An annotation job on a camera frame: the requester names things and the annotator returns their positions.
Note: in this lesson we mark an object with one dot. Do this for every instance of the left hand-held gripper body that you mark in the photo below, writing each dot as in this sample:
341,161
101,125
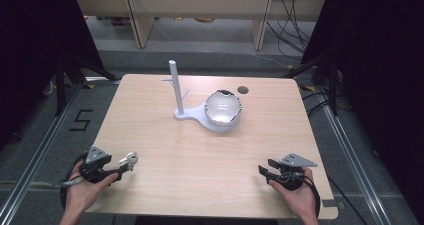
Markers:
95,166

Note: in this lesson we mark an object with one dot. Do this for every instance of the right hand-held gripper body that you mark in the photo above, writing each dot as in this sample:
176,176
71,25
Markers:
292,171

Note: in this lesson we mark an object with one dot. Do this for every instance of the silver metal jewelry piece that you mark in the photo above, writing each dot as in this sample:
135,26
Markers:
129,160

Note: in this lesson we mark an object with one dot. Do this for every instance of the person's right hand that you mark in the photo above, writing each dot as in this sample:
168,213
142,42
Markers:
298,200

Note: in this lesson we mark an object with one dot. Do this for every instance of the person's left hand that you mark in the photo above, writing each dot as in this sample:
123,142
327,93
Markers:
81,193

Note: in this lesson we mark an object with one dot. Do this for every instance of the white bowl with dark rim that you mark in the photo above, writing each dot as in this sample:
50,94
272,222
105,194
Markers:
222,107

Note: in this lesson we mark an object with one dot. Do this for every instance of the dark round table grommet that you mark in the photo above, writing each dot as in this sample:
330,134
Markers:
243,90

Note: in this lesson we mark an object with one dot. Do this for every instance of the black metal stand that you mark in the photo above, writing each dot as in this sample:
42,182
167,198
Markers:
333,85
60,85

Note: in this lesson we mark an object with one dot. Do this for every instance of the white jewelry tree stand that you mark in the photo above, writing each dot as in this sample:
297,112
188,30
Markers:
195,113

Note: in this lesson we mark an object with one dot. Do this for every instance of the black curtain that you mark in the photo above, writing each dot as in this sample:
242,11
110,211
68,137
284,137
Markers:
36,51
380,68

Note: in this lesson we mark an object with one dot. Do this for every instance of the light wooden desk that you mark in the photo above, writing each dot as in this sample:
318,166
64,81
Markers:
200,5

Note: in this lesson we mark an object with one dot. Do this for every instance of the aluminium floor rail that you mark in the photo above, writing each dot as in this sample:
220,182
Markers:
353,158
36,155

